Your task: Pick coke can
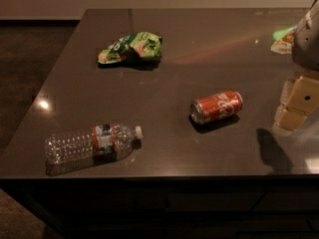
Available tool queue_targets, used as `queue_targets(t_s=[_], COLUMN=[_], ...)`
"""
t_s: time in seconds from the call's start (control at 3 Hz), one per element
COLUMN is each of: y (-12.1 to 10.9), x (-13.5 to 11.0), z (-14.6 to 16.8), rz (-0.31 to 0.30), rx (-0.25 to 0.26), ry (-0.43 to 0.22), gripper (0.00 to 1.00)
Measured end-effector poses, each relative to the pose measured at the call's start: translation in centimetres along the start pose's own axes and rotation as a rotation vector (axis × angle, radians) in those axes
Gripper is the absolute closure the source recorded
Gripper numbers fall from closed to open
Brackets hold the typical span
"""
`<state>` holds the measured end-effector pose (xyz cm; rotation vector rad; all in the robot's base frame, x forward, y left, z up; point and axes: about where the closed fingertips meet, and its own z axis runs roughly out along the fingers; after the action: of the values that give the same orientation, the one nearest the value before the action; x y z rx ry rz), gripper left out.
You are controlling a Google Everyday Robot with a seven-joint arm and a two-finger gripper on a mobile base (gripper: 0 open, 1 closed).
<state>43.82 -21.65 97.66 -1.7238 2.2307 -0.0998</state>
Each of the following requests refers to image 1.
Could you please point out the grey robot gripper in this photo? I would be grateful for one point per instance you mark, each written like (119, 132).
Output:
(307, 42)

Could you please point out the red coke can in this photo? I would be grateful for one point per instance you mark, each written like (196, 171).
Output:
(216, 107)

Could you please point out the green white snack bag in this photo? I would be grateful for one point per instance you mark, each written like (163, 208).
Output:
(283, 41)

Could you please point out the dark cabinet drawers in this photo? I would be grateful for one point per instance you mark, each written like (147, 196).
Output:
(172, 209)

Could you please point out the green chip bag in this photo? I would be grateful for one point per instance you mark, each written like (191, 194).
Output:
(141, 46)

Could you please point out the clear plastic water bottle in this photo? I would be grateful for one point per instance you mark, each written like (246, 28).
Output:
(114, 140)

